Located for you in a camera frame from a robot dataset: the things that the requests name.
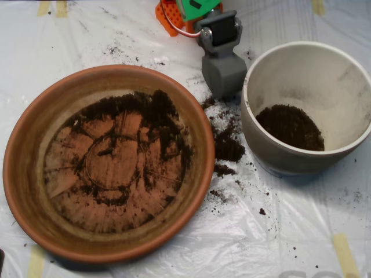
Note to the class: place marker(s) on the white ceramic pot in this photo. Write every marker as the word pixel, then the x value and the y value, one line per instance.
pixel 290 162

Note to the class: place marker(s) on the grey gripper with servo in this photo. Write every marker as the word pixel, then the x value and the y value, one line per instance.
pixel 223 76

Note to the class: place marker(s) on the small dark brown crumb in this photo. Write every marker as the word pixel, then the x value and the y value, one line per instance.
pixel 262 211

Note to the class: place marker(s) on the dark brown object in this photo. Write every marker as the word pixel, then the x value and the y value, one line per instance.
pixel 1 260

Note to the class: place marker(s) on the clear plastic cover sheet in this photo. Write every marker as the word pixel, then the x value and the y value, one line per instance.
pixel 290 231

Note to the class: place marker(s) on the beige masking tape strip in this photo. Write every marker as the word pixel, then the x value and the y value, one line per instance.
pixel 43 8
pixel 61 10
pixel 345 255
pixel 36 263
pixel 318 7

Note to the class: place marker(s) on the terracotta clay bowl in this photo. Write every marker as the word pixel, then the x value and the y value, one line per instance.
pixel 26 188

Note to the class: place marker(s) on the dark soil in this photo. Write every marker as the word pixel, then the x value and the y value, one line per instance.
pixel 162 116
pixel 290 130

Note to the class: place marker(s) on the spilled dark soil patch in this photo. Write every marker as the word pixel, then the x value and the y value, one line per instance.
pixel 229 150

